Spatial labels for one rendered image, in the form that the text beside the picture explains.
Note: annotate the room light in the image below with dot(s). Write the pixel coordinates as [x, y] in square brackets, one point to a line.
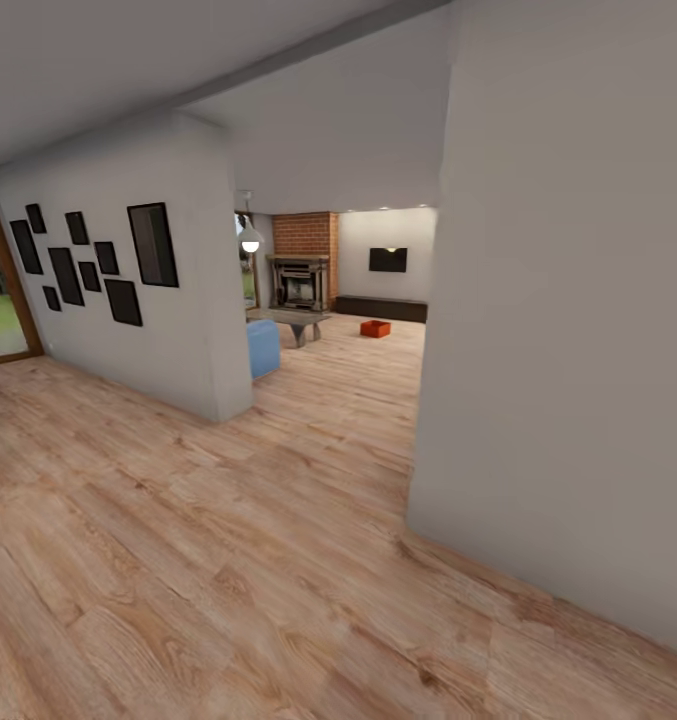
[249, 234]

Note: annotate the coffee table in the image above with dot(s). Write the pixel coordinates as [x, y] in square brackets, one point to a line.
[297, 320]

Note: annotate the wall mounted tv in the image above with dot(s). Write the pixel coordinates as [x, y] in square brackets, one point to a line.
[388, 259]

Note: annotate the storage box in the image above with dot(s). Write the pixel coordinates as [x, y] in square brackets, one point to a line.
[375, 328]

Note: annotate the cabinet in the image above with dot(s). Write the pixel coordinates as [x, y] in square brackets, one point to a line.
[380, 308]

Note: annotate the sofa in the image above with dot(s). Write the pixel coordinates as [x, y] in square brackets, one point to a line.
[263, 345]

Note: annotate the wood fireplace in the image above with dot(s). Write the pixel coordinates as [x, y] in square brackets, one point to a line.
[300, 283]

